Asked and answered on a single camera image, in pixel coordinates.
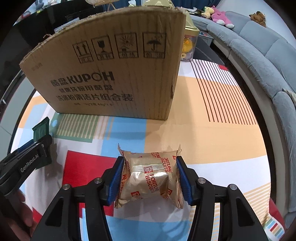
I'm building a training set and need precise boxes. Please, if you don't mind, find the dark green snack packet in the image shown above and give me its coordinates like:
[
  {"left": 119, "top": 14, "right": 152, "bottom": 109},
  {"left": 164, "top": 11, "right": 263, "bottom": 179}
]
[{"left": 32, "top": 117, "right": 50, "bottom": 142}]

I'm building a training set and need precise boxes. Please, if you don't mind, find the gold fortune biscuit packet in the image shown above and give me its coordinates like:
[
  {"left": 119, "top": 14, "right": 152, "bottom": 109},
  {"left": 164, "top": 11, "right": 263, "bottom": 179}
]
[{"left": 114, "top": 147, "right": 184, "bottom": 209}]

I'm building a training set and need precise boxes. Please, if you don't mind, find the person left hand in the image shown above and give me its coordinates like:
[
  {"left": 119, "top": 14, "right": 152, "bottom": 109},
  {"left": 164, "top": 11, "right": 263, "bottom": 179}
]
[{"left": 1, "top": 189, "right": 37, "bottom": 240}]

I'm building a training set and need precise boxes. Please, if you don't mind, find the white tv cabinet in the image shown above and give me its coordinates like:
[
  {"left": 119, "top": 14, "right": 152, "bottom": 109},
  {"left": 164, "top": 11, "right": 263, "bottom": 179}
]
[{"left": 1, "top": 71, "right": 35, "bottom": 159}]

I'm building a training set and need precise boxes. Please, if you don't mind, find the colourful patterned play mat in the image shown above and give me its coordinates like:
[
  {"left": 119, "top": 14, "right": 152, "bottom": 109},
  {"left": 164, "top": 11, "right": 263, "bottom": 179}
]
[{"left": 12, "top": 60, "right": 285, "bottom": 240}]

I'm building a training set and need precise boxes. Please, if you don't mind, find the brown cardboard box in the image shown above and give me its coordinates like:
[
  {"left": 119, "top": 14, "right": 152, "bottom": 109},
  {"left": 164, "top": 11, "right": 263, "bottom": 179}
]
[{"left": 20, "top": 6, "right": 186, "bottom": 120}]

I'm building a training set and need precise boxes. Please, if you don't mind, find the grey sectional sofa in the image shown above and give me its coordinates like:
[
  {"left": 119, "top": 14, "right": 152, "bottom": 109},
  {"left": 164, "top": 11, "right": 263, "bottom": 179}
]
[{"left": 192, "top": 11, "right": 295, "bottom": 227}]

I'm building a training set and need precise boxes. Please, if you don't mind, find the gold mountain shaped lid box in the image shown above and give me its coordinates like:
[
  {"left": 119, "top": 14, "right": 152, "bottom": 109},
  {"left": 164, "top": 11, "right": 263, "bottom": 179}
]
[{"left": 142, "top": 0, "right": 200, "bottom": 61}]

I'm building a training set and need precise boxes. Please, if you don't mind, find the grey storage bin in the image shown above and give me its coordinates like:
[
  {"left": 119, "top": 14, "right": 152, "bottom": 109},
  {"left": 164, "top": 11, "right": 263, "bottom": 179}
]
[{"left": 199, "top": 31, "right": 214, "bottom": 46}]

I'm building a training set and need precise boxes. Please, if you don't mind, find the pink plush toy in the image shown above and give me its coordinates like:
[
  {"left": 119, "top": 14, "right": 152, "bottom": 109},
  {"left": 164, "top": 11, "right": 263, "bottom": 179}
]
[{"left": 211, "top": 6, "right": 234, "bottom": 29}]

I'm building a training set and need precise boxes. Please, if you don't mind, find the brown teddy bear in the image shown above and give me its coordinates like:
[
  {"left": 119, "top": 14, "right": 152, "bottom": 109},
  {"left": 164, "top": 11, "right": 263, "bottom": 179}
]
[{"left": 249, "top": 11, "right": 266, "bottom": 28}]

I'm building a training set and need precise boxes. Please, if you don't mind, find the yellow plush toy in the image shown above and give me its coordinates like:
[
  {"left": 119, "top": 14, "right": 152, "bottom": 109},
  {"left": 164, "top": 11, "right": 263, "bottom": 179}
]
[{"left": 201, "top": 6, "right": 214, "bottom": 19}]

